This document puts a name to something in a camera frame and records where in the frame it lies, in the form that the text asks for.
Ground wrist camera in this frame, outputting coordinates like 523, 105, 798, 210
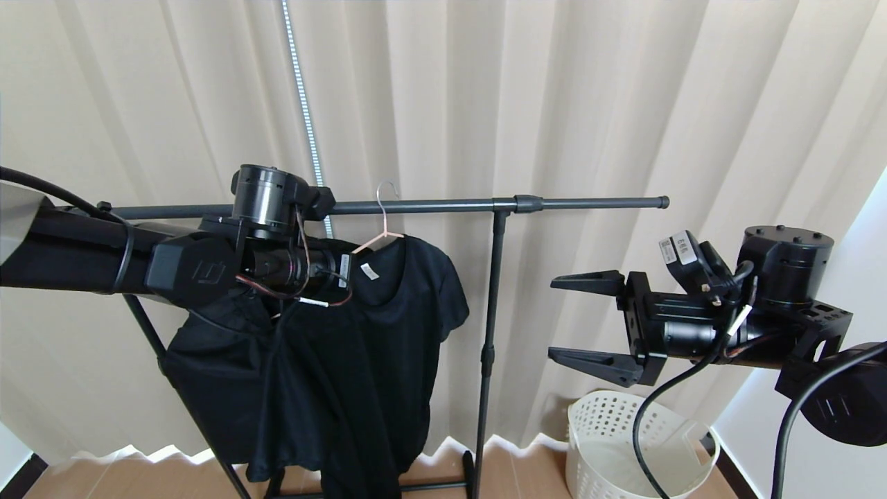
305, 186, 337, 222
658, 230, 737, 306

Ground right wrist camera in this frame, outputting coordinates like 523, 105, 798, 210
658, 230, 737, 306

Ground black garment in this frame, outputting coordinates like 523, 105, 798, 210
246, 234, 471, 499

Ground beige curtain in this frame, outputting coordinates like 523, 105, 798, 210
0, 0, 887, 462

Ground black clothes rack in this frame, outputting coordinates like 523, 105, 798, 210
107, 195, 671, 499

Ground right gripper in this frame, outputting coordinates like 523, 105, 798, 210
547, 270, 746, 388

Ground black shorts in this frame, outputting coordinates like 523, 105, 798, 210
163, 274, 306, 466

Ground white laundry basket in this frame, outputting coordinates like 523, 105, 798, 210
565, 389, 721, 499

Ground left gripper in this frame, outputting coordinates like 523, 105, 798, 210
277, 246, 354, 295

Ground pink clothes hanger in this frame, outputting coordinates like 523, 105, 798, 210
351, 181, 405, 256

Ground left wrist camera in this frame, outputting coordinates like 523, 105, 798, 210
305, 186, 337, 222

